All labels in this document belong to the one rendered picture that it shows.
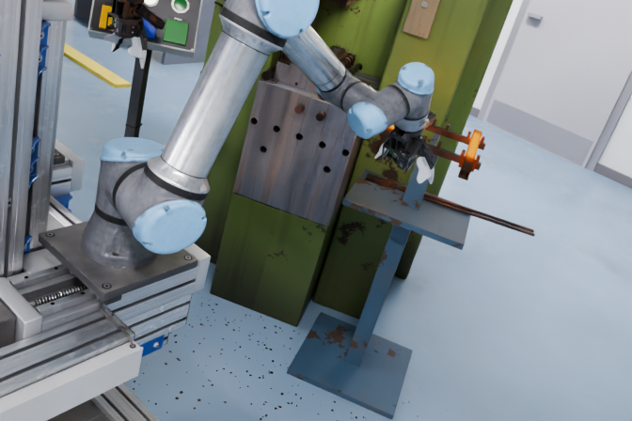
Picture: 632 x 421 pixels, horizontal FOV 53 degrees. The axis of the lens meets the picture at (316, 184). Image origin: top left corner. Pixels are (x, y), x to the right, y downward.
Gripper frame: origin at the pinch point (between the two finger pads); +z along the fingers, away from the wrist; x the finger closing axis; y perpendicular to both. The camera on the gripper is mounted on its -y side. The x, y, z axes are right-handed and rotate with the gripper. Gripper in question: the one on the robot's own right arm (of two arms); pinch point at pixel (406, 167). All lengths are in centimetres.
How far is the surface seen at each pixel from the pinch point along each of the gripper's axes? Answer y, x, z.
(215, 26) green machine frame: -34, -102, 30
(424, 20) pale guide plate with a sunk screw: -67, -33, 16
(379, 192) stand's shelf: -19, -17, 48
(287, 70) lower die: -31, -65, 29
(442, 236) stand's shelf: -12.8, 9.7, 41.9
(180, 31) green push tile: -12, -94, 13
